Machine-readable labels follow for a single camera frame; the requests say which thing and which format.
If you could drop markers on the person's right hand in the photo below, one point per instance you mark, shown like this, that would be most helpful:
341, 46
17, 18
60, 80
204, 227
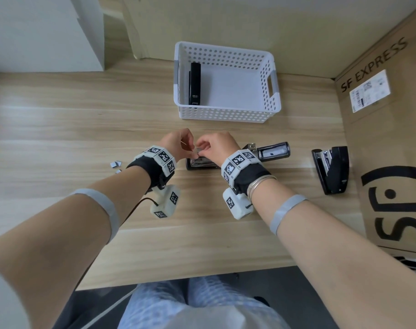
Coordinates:
220, 145

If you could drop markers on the person's left hand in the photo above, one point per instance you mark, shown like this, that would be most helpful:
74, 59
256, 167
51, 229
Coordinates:
173, 143

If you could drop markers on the person's left fingers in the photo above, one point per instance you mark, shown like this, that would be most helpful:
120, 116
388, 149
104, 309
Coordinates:
188, 142

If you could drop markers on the person's right fingers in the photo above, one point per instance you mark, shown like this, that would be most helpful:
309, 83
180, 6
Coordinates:
203, 147

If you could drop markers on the silver staple strip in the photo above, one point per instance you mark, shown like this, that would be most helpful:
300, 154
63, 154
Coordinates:
197, 153

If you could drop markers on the person's right forearm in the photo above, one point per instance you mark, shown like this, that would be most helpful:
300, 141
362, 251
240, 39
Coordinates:
331, 256

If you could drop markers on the person's left forearm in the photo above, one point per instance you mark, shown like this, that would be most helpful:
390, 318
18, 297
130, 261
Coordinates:
67, 236

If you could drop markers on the left wrist marker band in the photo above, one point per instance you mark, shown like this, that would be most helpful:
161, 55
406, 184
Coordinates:
161, 157

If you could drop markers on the wrist marker band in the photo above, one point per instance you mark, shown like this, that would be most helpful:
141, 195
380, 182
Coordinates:
161, 157
238, 164

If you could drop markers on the right wrist marker band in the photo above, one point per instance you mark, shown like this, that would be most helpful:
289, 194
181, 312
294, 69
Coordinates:
238, 164

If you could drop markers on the slim black stapler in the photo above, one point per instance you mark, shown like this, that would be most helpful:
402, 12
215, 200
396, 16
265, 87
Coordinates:
195, 83

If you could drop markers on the white perforated plastic basket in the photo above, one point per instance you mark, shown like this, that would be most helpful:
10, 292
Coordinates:
235, 85

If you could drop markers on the open black silver stapler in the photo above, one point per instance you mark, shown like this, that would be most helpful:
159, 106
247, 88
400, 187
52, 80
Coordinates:
273, 152

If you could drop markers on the small staple piece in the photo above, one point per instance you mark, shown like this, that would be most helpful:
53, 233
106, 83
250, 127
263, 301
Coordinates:
115, 163

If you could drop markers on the black stapler with chrome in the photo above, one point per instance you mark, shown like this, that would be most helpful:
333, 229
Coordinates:
335, 169

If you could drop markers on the beige cardboard back panel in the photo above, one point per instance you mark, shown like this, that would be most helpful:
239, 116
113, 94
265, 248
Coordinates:
280, 27

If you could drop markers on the person's light patterned trousers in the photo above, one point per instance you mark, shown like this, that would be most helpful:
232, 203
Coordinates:
201, 304

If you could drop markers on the white shipping label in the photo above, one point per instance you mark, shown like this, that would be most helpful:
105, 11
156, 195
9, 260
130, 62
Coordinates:
370, 91

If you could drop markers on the white cabinet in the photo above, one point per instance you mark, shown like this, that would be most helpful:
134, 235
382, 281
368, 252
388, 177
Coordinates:
40, 30

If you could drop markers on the brown cardboard box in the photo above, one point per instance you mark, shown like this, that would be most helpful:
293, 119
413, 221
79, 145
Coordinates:
389, 150

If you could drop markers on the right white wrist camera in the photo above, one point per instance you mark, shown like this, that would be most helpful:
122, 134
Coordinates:
237, 203

